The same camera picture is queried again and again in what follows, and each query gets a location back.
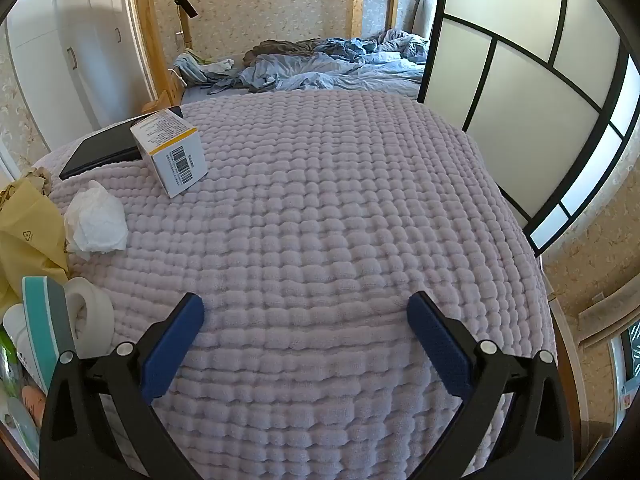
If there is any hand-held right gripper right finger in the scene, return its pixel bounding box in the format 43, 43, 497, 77
406, 290, 576, 480

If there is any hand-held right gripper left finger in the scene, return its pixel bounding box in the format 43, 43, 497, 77
39, 292, 206, 480

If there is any white tape roll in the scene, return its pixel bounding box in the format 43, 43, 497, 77
64, 277, 116, 356

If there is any teal and grey box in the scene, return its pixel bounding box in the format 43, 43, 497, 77
21, 276, 77, 396

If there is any crumpled white tissue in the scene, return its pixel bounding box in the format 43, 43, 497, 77
64, 180, 128, 261

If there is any white bottle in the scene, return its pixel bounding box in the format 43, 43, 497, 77
2, 303, 46, 391

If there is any green packet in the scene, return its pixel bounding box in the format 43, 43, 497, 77
0, 327, 47, 441

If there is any lilac textured blanket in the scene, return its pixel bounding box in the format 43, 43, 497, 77
30, 89, 556, 480

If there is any yellow paper bag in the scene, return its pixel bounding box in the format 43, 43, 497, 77
0, 167, 71, 311

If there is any white box with yellow stripe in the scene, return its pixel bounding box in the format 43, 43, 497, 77
130, 110, 210, 199

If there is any window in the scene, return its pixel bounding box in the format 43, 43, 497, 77
607, 320, 640, 411

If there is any black tablet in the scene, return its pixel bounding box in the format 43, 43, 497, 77
59, 106, 185, 181

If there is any black framed sliding screen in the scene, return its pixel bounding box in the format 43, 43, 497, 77
417, 0, 640, 258

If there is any blue rumpled bedding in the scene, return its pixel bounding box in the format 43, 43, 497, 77
172, 30, 432, 97

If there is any white wardrobe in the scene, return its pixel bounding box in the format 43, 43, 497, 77
0, 0, 151, 161

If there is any brown cloth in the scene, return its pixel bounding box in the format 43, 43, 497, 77
244, 39, 326, 68

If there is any wooden bunk bed frame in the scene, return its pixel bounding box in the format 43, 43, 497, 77
127, 0, 446, 116

